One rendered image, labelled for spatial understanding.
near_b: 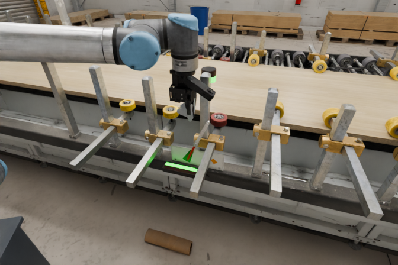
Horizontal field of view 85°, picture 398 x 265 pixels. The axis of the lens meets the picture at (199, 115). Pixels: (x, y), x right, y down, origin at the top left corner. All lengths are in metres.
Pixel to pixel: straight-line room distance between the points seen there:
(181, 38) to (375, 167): 1.09
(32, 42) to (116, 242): 1.39
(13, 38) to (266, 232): 1.65
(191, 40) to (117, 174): 1.40
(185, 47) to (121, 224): 1.40
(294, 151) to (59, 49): 1.08
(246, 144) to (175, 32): 0.76
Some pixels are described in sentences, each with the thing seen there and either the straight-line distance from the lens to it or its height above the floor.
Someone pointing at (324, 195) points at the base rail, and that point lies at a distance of 1.11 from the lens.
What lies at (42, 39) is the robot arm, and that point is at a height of 1.36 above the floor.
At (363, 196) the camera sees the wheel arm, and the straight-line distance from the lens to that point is 0.80.
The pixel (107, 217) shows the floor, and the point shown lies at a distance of 1.86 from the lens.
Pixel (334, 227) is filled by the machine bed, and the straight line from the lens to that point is 1.73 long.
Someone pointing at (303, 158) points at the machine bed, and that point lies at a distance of 1.27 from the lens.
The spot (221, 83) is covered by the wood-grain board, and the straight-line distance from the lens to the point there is 1.40.
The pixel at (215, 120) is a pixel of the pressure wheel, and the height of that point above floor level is 0.91.
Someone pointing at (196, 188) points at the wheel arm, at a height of 0.86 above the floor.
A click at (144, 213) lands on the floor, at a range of 1.80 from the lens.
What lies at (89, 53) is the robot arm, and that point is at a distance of 0.58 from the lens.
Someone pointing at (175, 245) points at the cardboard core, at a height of 0.07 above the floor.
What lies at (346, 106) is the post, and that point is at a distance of 0.88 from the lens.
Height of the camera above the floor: 1.48
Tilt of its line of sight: 33 degrees down
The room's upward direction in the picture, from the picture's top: straight up
